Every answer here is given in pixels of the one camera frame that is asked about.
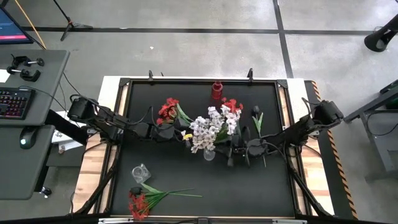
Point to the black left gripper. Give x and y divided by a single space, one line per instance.
164 132

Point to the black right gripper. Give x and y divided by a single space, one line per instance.
237 144

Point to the tall diamond-cut clear vase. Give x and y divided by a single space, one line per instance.
209 155

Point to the red artificial flower bunch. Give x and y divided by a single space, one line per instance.
168 110
138 207
231 104

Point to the squat cut-glass clear vase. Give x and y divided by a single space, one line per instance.
140 174

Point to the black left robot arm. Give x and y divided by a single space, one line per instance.
109 119

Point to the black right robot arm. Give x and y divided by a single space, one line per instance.
298 132

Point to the red glass vase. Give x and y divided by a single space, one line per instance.
217 91

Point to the white paper sheet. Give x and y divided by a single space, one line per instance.
3 76
70 145

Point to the orange black hazard strip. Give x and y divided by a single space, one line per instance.
334 161

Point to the grey desk top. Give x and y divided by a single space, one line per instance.
18 174
46 93

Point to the black silver knob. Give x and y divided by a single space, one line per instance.
46 192

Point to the black computer mouse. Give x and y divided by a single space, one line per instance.
28 138

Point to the black tripod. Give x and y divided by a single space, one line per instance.
71 24

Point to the black C-clamp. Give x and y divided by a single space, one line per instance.
29 75
19 59

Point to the black backlit keyboard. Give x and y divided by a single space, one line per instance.
14 102

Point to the grey metal cart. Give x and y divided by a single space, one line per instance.
373 109

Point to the computer monitor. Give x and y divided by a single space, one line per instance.
11 29

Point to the black stand base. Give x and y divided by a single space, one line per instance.
377 42

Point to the black frame clamp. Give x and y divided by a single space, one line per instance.
250 74
151 76

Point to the black table frame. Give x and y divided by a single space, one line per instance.
202 81

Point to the black table-level camera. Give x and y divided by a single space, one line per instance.
202 221

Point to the aluminium rail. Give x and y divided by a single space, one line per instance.
140 221

